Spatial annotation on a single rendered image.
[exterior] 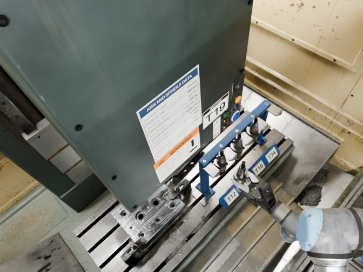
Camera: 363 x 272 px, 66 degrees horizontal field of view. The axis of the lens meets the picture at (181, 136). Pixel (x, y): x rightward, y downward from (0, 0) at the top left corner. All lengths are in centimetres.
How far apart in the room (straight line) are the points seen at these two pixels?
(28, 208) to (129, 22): 189
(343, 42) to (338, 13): 13
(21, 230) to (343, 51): 208
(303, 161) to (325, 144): 16
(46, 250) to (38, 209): 33
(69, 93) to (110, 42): 9
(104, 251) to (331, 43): 144
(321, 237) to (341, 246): 5
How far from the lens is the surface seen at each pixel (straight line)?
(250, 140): 131
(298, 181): 182
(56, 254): 191
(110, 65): 43
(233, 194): 149
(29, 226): 214
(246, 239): 162
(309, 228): 89
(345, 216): 93
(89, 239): 158
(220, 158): 119
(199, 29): 53
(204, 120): 73
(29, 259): 193
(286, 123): 188
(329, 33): 147
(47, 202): 215
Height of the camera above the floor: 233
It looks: 57 degrees down
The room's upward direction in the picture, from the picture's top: 10 degrees counter-clockwise
